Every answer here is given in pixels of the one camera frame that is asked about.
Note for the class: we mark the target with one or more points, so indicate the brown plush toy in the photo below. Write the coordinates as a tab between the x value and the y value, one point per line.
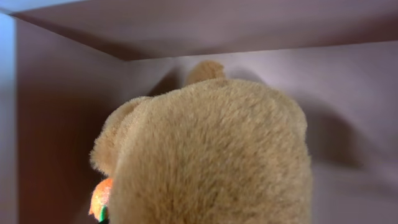
217	150

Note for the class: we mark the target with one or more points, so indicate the white cardboard box pink inside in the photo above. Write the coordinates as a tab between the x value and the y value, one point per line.
65	65

